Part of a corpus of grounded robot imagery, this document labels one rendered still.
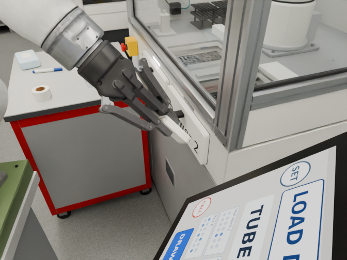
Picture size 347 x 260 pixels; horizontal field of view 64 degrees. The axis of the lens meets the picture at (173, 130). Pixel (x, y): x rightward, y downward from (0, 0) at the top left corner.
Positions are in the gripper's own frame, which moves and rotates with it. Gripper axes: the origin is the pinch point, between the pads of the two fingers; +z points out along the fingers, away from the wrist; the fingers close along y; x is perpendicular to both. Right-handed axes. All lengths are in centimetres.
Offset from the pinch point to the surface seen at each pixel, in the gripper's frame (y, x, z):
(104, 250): -34, 101, 47
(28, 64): 19, 107, -40
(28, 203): -28, 43, -7
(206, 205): -10.1, -10.3, 7.5
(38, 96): 4, 80, -25
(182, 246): -17.5, -12.0, 6.1
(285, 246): -13.4, -29.1, 3.4
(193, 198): -9.2, -4.4, 8.8
